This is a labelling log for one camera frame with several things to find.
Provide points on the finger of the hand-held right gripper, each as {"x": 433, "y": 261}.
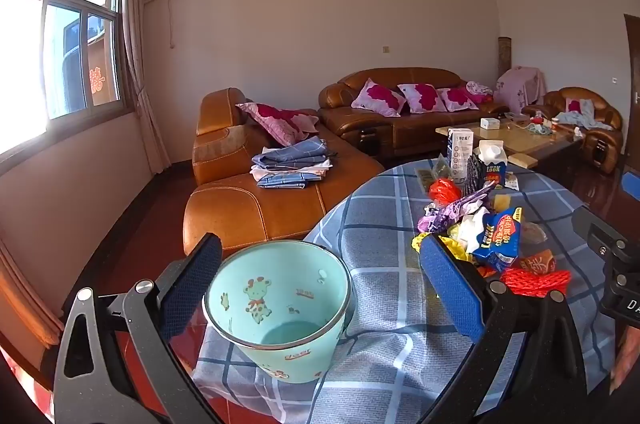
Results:
{"x": 632, "y": 184}
{"x": 597, "y": 229}

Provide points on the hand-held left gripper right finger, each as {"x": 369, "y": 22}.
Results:
{"x": 450, "y": 289}

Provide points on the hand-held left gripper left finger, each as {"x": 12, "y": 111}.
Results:
{"x": 192, "y": 284}

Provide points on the yellow wrapper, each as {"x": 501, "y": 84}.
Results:
{"x": 457, "y": 249}

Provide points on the clear plastic bag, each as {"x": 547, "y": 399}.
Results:
{"x": 534, "y": 232}

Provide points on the white paper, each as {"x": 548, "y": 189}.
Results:
{"x": 472, "y": 229}

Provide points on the orange red snack packet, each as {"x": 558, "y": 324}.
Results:
{"x": 537, "y": 263}

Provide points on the blue snack packet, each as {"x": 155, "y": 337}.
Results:
{"x": 500, "y": 239}

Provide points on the purple wrapper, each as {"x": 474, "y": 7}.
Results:
{"x": 455, "y": 209}

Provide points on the red mesh net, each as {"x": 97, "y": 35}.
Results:
{"x": 537, "y": 282}

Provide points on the light blue cartoon bin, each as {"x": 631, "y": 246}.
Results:
{"x": 280, "y": 294}

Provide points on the red plastic bag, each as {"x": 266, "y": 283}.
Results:
{"x": 445, "y": 192}

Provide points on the small white yellow packet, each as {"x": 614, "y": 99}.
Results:
{"x": 512, "y": 180}

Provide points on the yellow sponge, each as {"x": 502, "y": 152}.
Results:
{"x": 502, "y": 202}

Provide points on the person's right hand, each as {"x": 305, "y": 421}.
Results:
{"x": 629, "y": 359}

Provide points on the brown leather armchair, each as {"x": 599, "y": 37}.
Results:
{"x": 600, "y": 144}

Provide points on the blue plaid tablecloth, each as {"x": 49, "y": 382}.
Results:
{"x": 400, "y": 329}

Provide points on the light blue garment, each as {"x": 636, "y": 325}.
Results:
{"x": 585, "y": 116}

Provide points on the brown leather chaise sofa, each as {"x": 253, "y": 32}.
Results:
{"x": 260, "y": 209}

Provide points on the green crumpled cloth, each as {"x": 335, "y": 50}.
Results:
{"x": 541, "y": 129}

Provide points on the gold patterned flat packet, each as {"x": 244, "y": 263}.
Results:
{"x": 426, "y": 179}

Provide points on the wooden coffee table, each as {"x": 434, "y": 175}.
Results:
{"x": 520, "y": 139}

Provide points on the clear flat packet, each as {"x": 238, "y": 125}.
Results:
{"x": 441, "y": 166}

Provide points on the open blue carton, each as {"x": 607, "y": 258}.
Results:
{"x": 492, "y": 164}

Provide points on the tall white blue carton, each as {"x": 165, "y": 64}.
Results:
{"x": 460, "y": 151}

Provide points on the pink cloth covered furniture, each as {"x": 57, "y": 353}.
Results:
{"x": 520, "y": 89}

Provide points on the white tissue box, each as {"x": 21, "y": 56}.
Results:
{"x": 490, "y": 123}

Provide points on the folded blue plaid bedding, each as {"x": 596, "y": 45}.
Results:
{"x": 292, "y": 159}

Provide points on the brown leather three-seat sofa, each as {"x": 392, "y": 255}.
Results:
{"x": 425, "y": 129}

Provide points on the beige curtain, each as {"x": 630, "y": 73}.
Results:
{"x": 30, "y": 299}
{"x": 142, "y": 94}

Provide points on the pink floral rolled cushion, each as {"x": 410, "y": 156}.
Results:
{"x": 480, "y": 90}

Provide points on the tall patterned column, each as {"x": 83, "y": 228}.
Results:
{"x": 505, "y": 54}

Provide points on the long pink floral pillow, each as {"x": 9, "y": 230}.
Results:
{"x": 280, "y": 119}

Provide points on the pink floral square pillow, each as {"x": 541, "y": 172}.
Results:
{"x": 457, "y": 99}
{"x": 422, "y": 98}
{"x": 377, "y": 96}

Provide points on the red paper window decoration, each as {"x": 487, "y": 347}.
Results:
{"x": 97, "y": 80}

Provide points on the air conditioner pipe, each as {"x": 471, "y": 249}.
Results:
{"x": 171, "y": 19}

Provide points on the sliding glass window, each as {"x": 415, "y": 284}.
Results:
{"x": 65, "y": 44}

